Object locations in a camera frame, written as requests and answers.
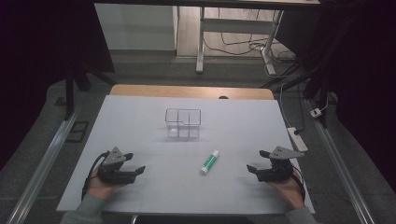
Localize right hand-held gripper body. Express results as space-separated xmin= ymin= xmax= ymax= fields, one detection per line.
xmin=256 ymin=146 xmax=305 ymax=183

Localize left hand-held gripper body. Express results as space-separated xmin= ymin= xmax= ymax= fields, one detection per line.
xmin=97 ymin=147 xmax=138 ymax=185

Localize green and white glue stick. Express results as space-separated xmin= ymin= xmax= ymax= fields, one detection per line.
xmin=199 ymin=149 xmax=220 ymax=176

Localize clear plastic organizer box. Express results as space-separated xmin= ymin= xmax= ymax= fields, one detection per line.
xmin=164 ymin=107 xmax=203 ymax=140

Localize person's right hand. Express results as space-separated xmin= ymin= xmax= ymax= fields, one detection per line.
xmin=266 ymin=170 xmax=306 ymax=210

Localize person's left hand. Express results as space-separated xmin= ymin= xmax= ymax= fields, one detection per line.
xmin=86 ymin=166 xmax=126 ymax=201

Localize white power strip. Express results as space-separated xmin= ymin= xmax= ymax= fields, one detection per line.
xmin=286 ymin=126 xmax=309 ymax=153

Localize white paper table cover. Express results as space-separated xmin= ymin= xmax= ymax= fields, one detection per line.
xmin=56 ymin=94 xmax=316 ymax=216

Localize wooden table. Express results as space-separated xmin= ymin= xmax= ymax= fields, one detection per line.
xmin=108 ymin=83 xmax=276 ymax=101

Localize black stand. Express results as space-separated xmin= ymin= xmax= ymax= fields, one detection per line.
xmin=63 ymin=63 xmax=117 ymax=121

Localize white-legged desk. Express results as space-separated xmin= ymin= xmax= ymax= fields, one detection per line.
xmin=93 ymin=0 xmax=321 ymax=77

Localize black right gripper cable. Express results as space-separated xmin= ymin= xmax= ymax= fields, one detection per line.
xmin=290 ymin=164 xmax=306 ymax=202

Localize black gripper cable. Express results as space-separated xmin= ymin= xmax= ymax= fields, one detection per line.
xmin=80 ymin=150 xmax=111 ymax=201
xmin=290 ymin=164 xmax=306 ymax=202

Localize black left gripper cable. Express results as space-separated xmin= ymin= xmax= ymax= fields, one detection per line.
xmin=80 ymin=150 xmax=111 ymax=201

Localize white cable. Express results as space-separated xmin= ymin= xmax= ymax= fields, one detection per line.
xmin=278 ymin=81 xmax=295 ymax=129

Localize metal floor rail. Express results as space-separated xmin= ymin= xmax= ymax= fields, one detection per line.
xmin=305 ymin=98 xmax=378 ymax=224
xmin=5 ymin=105 xmax=82 ymax=224

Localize black floor cables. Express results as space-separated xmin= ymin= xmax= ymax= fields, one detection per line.
xmin=204 ymin=7 xmax=297 ymax=64

